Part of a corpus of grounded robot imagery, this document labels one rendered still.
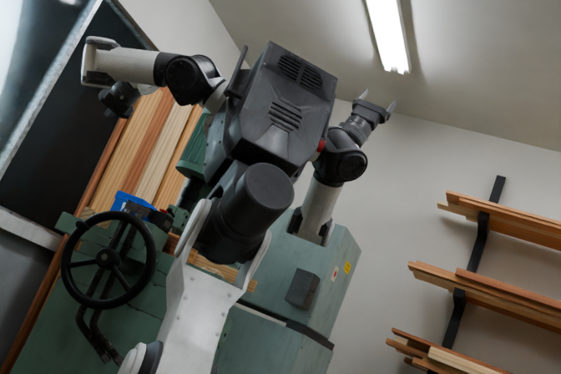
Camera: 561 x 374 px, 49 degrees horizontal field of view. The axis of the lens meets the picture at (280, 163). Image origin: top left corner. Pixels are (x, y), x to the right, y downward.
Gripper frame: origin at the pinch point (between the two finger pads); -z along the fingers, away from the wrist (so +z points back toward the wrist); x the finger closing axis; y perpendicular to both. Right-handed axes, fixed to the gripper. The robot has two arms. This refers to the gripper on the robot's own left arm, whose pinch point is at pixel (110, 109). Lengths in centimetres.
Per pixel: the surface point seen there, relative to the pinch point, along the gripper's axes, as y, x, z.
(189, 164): 0.1, 32.0, 2.6
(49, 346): -65, 31, -30
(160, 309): -47, 49, -3
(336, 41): 206, 83, -50
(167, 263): -35, 43, 0
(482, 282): 95, 219, -32
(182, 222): -14.8, 41.9, -6.1
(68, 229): -32.0, 13.8, -23.1
